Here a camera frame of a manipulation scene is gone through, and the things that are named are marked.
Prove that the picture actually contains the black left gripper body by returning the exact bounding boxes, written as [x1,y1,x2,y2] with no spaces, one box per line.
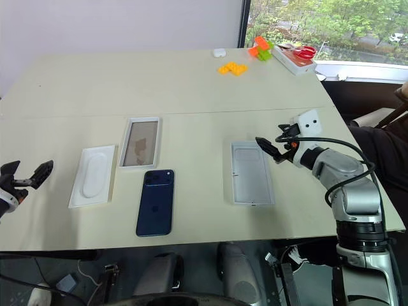
[0,173,36,205]

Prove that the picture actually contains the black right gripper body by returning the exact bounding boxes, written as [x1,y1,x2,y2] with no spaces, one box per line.
[272,139,300,165]

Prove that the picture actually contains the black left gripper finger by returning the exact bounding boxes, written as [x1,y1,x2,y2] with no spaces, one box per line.
[30,159,55,191]
[0,160,22,177]

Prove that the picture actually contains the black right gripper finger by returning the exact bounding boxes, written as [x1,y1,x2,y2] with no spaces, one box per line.
[254,136,282,159]
[277,123,302,139]

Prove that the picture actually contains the dark blue smartphone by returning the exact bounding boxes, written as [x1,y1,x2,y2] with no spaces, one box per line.
[136,169,175,238]

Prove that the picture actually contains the orange and white flat box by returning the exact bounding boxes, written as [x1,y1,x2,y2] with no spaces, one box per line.
[272,44,318,77]

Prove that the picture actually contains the white tray with oval recess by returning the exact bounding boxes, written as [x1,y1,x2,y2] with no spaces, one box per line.
[68,145,116,210]

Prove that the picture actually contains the green toy bricks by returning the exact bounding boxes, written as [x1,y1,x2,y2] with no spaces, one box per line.
[256,40,275,62]

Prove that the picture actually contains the yellow toy bricks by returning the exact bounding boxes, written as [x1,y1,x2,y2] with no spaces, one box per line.
[217,62,249,78]

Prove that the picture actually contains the orange toy bricks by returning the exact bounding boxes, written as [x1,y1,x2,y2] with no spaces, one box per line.
[248,36,270,58]

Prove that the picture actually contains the white window sill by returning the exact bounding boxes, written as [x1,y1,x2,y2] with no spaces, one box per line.
[314,59,408,85]

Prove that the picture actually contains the person in dark clothing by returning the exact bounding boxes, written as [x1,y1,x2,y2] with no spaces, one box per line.
[346,81,408,230]

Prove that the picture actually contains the grey power adapter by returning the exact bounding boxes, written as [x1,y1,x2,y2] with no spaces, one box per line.
[56,273,78,293]

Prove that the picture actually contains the white rounded floor object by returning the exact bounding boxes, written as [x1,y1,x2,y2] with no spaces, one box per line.
[31,282,52,306]

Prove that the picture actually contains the black metal strut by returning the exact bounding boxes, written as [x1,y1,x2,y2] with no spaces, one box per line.
[273,251,304,306]

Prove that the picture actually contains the grey rounded housing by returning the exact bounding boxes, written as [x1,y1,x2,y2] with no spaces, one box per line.
[132,251,185,298]
[217,242,259,304]

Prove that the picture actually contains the white parked car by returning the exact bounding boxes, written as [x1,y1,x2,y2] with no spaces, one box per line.
[388,32,408,45]

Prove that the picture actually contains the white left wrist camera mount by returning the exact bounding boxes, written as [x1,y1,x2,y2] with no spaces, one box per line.
[0,189,17,221]

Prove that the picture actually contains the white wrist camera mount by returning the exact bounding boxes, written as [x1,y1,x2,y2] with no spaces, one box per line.
[289,108,323,168]
[0,189,17,221]

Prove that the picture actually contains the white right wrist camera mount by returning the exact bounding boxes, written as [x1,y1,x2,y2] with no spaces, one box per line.
[289,108,323,168]

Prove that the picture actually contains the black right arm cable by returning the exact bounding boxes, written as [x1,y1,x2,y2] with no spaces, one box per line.
[274,133,404,306]

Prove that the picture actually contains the red handled scissors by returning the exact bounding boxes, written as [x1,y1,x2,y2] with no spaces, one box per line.
[280,44,317,61]

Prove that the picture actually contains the white floor cable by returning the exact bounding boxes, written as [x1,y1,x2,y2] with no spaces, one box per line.
[77,259,103,288]

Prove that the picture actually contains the black window frame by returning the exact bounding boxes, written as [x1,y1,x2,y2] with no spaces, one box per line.
[238,0,253,49]

